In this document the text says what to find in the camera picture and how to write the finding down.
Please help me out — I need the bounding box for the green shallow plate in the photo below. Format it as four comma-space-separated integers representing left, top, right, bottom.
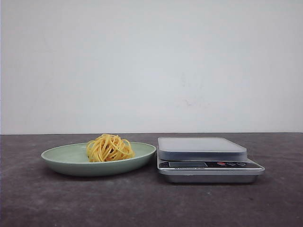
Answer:
41, 142, 156, 177

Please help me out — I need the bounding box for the yellow vermicelli noodle bundle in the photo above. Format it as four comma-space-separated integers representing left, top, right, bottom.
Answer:
86, 134, 135, 162

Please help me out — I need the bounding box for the silver digital kitchen scale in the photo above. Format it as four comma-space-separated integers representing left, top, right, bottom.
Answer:
157, 137, 265, 183

